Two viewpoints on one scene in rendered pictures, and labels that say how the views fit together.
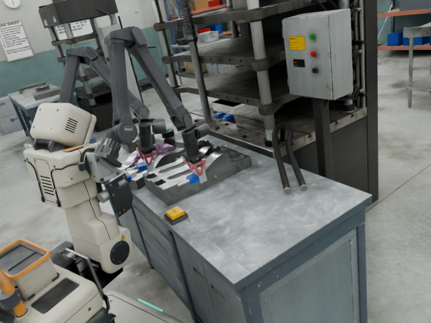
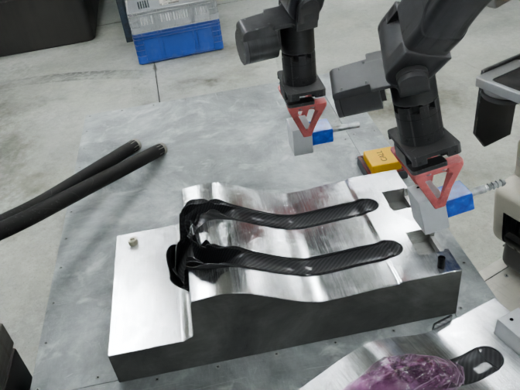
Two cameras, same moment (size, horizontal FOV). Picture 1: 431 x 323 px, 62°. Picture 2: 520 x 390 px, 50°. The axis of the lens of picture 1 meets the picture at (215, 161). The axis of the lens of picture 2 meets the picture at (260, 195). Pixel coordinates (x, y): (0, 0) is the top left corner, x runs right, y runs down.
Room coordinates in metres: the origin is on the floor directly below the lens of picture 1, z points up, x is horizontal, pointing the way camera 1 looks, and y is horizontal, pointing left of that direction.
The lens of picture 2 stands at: (2.31, 0.36, 1.46)
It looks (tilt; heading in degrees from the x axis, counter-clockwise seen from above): 36 degrees down; 204
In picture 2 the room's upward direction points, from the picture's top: 8 degrees counter-clockwise
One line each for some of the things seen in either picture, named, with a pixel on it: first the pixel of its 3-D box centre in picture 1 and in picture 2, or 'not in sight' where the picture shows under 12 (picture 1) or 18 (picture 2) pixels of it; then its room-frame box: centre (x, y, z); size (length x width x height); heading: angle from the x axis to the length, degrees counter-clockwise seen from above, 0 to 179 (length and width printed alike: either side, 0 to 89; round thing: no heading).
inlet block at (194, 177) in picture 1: (190, 179); (324, 131); (1.44, 0.12, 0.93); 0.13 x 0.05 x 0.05; 119
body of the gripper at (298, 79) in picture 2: (192, 149); (299, 69); (1.46, 0.09, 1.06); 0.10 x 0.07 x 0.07; 28
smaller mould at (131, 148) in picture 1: (138, 141); not in sight; (2.41, 0.50, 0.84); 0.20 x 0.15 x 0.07; 118
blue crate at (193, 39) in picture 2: not in sight; (176, 32); (-1.10, -1.62, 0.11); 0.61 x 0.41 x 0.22; 121
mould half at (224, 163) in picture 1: (196, 166); (270, 254); (1.72, 0.10, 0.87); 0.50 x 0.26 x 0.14; 118
